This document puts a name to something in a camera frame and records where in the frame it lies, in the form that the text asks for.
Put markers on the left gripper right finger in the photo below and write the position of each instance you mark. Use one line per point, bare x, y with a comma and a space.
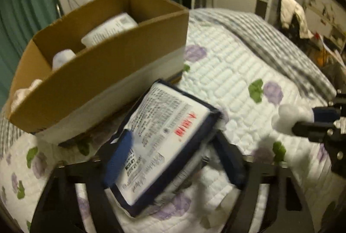
286, 208

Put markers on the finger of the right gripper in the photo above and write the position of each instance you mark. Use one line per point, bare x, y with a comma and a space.
315, 132
326, 114

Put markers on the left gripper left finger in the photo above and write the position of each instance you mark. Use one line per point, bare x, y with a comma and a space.
58, 209

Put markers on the white sock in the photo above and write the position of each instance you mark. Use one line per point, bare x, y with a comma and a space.
288, 115

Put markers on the white cloth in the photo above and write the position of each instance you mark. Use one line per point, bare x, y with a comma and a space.
21, 94

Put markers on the dark-edged wet wipes pack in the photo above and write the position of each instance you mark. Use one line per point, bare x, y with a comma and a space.
170, 129

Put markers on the white tissue pack with barcode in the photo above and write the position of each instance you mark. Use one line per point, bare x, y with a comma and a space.
108, 29

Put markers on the floral quilted mattress pad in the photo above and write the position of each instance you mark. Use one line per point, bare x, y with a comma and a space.
248, 96

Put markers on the clothes pile on chair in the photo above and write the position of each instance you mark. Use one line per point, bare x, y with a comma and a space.
290, 9

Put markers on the open cardboard box on bed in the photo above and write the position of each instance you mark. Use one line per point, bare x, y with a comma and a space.
83, 86

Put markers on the large teal curtain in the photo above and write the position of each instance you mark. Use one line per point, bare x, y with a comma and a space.
20, 20

